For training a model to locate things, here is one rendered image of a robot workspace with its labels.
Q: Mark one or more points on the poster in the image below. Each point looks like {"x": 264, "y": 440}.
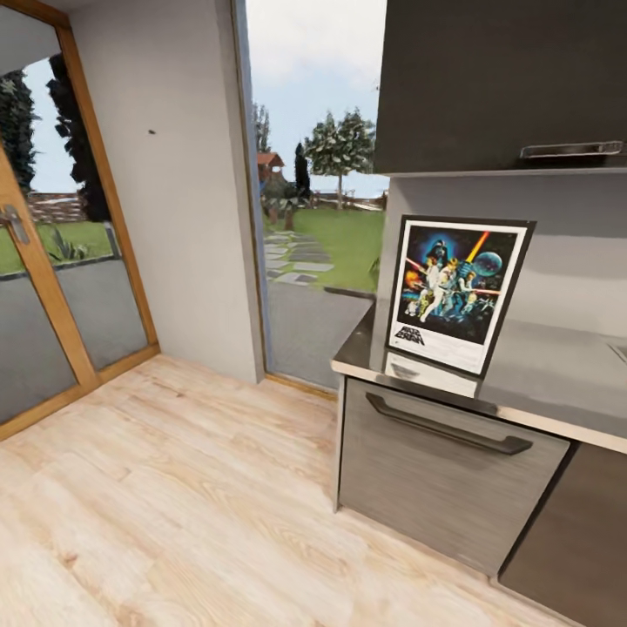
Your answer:
{"x": 453, "y": 281}

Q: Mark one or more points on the cabinet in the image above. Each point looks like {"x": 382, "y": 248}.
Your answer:
{"x": 474, "y": 88}

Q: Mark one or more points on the fixed window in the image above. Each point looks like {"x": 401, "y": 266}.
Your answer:
{"x": 308, "y": 74}

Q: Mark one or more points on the dishwasher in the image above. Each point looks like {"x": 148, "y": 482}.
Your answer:
{"x": 460, "y": 481}

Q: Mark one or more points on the door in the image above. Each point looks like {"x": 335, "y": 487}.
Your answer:
{"x": 73, "y": 310}

